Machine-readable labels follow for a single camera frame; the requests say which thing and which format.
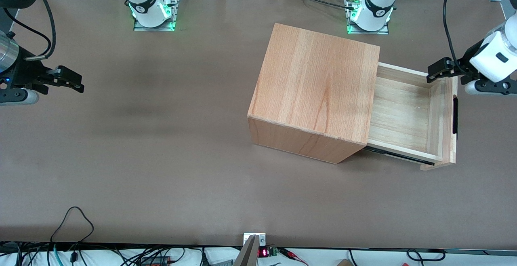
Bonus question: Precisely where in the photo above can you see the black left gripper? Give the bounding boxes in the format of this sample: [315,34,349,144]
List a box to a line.
[427,40,489,82]

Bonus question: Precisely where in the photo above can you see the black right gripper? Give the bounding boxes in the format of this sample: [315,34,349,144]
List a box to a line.
[0,58,84,94]

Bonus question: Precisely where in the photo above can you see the wooden drawer with black handle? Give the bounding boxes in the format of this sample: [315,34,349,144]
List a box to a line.
[365,62,459,171]

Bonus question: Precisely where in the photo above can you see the metal base plate left arm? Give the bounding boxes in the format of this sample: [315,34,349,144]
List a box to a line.
[345,0,390,35]

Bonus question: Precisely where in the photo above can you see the metal base plate right arm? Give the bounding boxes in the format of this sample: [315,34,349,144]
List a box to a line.
[133,0,179,32]

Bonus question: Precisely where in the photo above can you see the light wooden cabinet box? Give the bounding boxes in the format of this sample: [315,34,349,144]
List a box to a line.
[247,23,380,165]

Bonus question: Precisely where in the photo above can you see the red black electronic device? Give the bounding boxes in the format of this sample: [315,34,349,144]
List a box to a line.
[139,256,172,266]

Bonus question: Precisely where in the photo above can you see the red clip leads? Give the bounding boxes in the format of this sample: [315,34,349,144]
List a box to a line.
[279,248,309,266]

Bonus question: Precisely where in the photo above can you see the wooden bar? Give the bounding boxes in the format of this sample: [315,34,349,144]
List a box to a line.
[233,235,259,266]

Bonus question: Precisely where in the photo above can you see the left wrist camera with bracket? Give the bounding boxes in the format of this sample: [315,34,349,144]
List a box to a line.
[460,78,517,96]

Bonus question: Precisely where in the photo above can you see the right wrist camera grey cylinder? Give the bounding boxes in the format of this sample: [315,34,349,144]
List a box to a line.
[0,89,40,106]

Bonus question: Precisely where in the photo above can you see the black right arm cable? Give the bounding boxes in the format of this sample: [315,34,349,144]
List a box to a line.
[3,0,57,61]

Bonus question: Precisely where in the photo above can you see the black looped cable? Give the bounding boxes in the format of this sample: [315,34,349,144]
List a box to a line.
[50,206,95,244]

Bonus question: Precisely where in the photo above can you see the black cable loop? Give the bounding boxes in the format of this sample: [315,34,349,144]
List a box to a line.
[406,249,447,262]

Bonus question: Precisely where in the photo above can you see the small metal bracket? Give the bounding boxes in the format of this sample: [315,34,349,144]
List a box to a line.
[244,233,267,247]

